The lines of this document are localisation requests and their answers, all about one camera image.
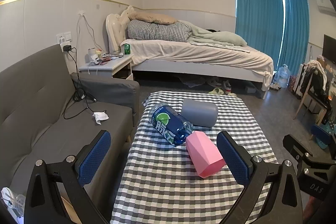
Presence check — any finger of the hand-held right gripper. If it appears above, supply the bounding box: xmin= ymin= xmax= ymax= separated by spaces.
xmin=311 ymin=124 xmax=332 ymax=148
xmin=283 ymin=134 xmax=315 ymax=159

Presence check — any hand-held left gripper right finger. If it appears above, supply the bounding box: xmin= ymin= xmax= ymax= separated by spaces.
xmin=217 ymin=131 xmax=304 ymax=224

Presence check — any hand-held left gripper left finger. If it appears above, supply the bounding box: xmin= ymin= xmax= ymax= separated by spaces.
xmin=23 ymin=130 xmax=112 ymax=224

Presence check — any pink cup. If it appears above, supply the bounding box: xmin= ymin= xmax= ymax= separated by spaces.
xmin=186 ymin=132 xmax=226 ymax=178

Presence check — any grey cup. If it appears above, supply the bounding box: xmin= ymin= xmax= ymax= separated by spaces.
xmin=182 ymin=98 xmax=218 ymax=128

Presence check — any wooden chair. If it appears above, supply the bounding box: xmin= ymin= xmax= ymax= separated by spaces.
xmin=293 ymin=61 xmax=332 ymax=133

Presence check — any crumpled white tissue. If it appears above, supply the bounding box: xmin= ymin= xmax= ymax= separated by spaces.
xmin=92 ymin=112 xmax=109 ymax=125

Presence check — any clothes heap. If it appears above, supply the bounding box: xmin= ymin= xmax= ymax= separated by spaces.
xmin=301 ymin=59 xmax=329 ymax=98

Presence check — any large clear water jug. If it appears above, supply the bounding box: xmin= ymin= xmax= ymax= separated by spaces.
xmin=278 ymin=64 xmax=291 ymax=88

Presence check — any checkered tablecloth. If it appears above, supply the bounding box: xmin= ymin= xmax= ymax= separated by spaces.
xmin=110 ymin=91 xmax=279 ymax=224

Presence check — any grey sofa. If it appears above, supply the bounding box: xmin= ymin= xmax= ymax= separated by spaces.
xmin=0 ymin=44 xmax=140 ymax=214

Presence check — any blue plastic drink bottle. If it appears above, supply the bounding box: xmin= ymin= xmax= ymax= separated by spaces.
xmin=149 ymin=103 xmax=194 ymax=146

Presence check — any black television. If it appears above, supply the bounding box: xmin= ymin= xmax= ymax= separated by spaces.
xmin=322 ymin=34 xmax=336 ymax=64

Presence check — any white plastic object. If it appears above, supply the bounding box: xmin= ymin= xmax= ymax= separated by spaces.
xmin=0 ymin=187 xmax=27 ymax=217

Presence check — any white nightstand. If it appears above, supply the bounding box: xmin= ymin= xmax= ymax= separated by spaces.
xmin=79 ymin=55 xmax=134 ymax=81

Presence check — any narrow teal curtain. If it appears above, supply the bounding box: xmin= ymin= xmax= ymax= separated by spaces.
xmin=279 ymin=0 xmax=310 ymax=77

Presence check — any white bed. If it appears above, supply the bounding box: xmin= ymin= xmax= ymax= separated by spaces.
xmin=106 ymin=13 xmax=274 ymax=100

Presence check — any light green blanket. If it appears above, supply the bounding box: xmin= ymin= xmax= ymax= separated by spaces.
xmin=188 ymin=21 xmax=248 ymax=47

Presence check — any wide teal curtain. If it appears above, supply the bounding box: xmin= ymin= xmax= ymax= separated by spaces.
xmin=234 ymin=0 xmax=286 ymax=75

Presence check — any white air conditioner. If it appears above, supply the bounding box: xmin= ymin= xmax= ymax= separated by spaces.
xmin=316 ymin=0 xmax=336 ymax=16

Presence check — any checkered quilt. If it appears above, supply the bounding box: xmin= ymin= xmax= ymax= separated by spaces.
xmin=127 ymin=20 xmax=193 ymax=42

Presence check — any beige pillow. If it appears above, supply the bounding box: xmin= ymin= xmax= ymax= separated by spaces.
xmin=128 ymin=5 xmax=178 ymax=25

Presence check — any black charger with cable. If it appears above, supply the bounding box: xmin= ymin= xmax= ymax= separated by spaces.
xmin=63 ymin=45 xmax=107 ymax=120

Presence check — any white wall socket panel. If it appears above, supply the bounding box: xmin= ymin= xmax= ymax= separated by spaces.
xmin=56 ymin=32 xmax=72 ymax=52

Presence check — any white plug with cable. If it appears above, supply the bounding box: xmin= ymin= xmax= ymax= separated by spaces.
xmin=77 ymin=11 xmax=106 ymax=75

